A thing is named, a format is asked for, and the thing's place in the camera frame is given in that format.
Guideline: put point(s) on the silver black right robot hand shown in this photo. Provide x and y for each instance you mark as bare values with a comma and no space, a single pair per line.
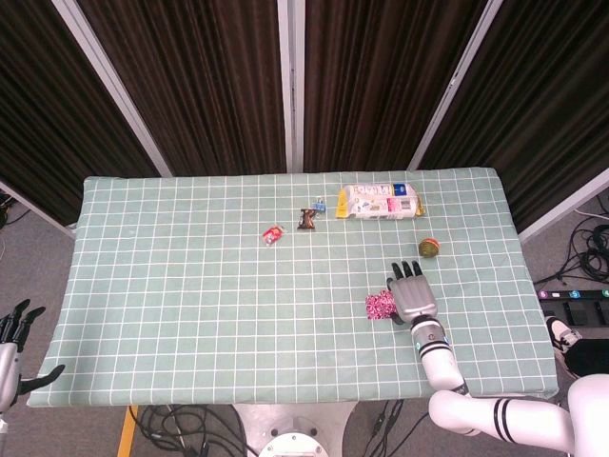
414,297

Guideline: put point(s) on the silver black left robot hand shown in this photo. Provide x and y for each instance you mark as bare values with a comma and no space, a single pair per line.
9,343

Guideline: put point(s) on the pink patterned packet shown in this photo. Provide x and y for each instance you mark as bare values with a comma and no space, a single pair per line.
378,307

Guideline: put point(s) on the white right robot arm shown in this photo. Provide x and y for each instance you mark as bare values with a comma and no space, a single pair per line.
442,366

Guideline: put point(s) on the green striped ball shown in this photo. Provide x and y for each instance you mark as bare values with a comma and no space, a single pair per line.
429,248

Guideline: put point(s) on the white yellow snack bag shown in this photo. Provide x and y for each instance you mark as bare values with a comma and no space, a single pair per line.
376,202

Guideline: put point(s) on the blue binder clip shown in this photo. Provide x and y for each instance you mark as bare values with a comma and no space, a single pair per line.
319,206

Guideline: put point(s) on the brown crumpled candy wrapper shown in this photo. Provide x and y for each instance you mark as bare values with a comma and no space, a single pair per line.
307,220

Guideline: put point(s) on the yellow floor tape strip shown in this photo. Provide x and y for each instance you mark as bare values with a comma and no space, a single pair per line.
127,431

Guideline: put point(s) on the white black shoe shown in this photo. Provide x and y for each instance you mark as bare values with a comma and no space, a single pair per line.
561,333

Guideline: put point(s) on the red candy packet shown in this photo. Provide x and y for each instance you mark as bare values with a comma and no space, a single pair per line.
273,235

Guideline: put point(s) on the black box with coloured buttons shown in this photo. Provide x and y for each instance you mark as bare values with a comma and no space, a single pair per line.
571,304

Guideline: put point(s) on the green white grid tablecloth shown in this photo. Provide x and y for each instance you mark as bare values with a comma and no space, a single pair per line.
214,309

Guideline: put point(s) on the dark ribbed partition panel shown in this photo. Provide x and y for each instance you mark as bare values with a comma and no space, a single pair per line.
200,76
537,105
380,76
57,109

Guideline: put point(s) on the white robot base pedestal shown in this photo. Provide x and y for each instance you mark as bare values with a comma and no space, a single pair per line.
290,428

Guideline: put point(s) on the white partition frame post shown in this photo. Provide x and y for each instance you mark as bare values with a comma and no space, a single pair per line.
291,85
114,90
452,85

